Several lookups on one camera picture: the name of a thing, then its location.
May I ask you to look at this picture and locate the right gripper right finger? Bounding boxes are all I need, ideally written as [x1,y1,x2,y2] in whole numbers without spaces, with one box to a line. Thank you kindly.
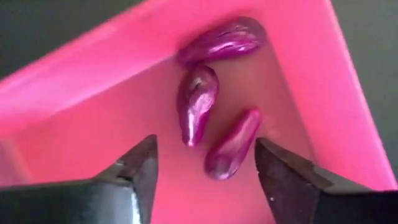
[254,138,335,224]

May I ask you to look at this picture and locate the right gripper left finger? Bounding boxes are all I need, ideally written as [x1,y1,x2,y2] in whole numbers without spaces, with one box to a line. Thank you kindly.
[93,134,159,224]

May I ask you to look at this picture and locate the small red chili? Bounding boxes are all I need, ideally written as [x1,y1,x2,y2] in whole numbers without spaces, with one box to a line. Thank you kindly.
[204,107,262,181]

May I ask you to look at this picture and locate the small purple toy vegetable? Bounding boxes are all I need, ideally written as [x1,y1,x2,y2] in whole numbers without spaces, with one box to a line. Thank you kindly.
[176,16,268,67]
[176,63,220,147]

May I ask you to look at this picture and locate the pink plastic bin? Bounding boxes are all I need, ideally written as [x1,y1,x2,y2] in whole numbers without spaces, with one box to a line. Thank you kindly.
[0,0,398,224]

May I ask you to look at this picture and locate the black table mat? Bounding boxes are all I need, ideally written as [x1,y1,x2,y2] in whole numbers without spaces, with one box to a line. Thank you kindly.
[0,0,398,180]

